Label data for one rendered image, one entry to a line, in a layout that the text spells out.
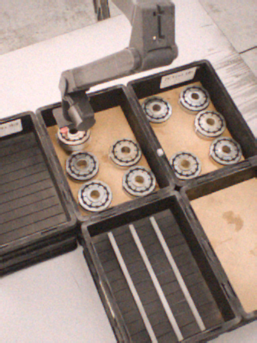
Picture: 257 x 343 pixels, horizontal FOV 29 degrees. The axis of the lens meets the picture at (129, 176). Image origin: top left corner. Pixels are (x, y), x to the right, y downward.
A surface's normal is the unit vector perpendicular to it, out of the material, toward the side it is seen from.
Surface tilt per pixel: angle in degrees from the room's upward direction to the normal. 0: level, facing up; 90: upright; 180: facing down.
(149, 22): 57
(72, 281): 0
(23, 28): 0
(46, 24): 0
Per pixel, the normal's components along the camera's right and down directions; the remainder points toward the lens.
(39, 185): 0.07, -0.45
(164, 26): 0.53, 0.37
